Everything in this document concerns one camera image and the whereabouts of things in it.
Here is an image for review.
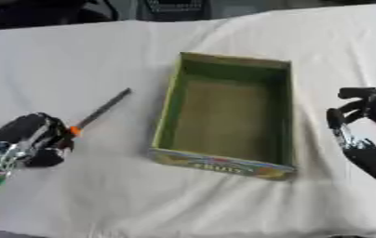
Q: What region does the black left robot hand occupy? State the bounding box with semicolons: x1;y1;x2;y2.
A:
0;112;77;168

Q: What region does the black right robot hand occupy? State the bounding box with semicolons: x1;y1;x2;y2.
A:
325;86;376;182

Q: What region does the grey file with orange handle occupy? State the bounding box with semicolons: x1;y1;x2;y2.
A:
67;87;133;138

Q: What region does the cardboard box with green inside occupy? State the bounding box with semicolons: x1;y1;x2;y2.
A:
147;51;298;181

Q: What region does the dark bag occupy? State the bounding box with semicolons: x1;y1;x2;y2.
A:
0;0;120;33

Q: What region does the black chair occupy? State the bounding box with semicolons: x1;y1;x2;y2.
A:
136;0;214;22

